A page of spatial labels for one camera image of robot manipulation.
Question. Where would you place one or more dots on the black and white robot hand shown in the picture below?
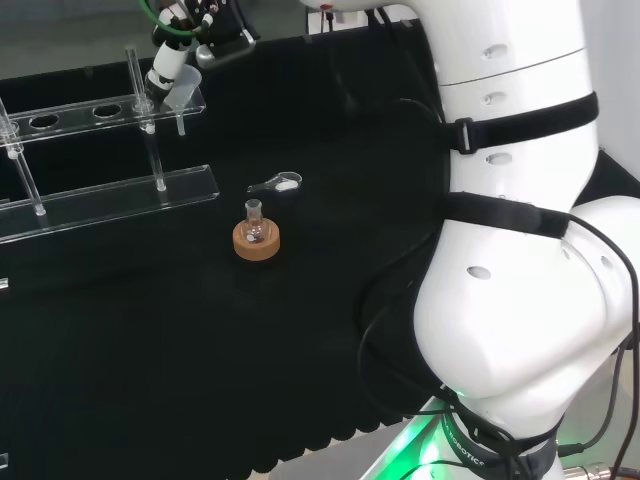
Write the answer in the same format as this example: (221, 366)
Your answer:
(167, 62)

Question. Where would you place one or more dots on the glass round-bottom flask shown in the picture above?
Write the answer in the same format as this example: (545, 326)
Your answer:
(254, 231)

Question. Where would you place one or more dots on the translucent plastic funnel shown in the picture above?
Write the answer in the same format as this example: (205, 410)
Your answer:
(187, 87)

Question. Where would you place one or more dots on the black bench cloth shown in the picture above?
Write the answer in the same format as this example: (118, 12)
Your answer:
(150, 350)

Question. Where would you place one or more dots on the clear acrylic funnel stand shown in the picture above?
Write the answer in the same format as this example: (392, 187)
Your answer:
(100, 200)

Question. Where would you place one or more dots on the glass weighing funnel with powder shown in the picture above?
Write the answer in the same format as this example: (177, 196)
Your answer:
(285, 185)

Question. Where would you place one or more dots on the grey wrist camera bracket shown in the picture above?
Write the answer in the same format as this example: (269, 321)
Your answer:
(235, 52)

